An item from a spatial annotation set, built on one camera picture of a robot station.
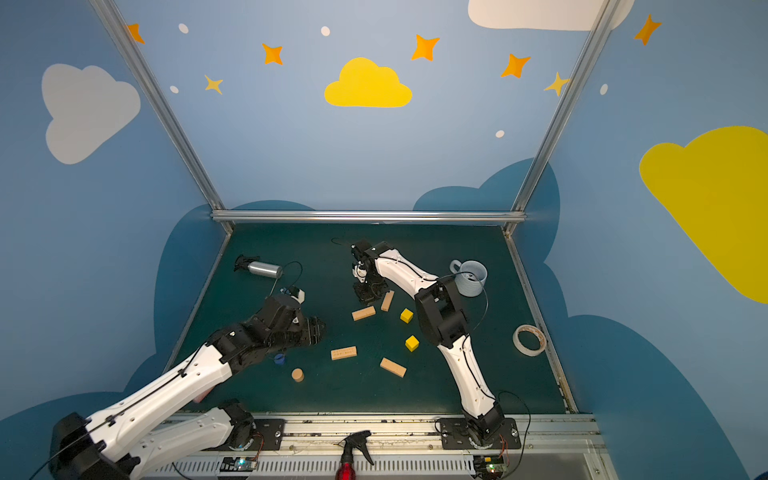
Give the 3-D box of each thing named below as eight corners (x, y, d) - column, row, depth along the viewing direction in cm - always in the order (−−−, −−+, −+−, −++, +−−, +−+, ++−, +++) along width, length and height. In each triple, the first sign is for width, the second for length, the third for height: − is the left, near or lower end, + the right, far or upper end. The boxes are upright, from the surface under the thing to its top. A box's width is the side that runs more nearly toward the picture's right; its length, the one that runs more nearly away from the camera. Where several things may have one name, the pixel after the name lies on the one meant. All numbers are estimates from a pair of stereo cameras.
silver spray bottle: (233, 270, 108) (230, 266, 106) (242, 257, 112) (239, 253, 110) (279, 278, 106) (277, 274, 104) (286, 265, 110) (284, 260, 108)
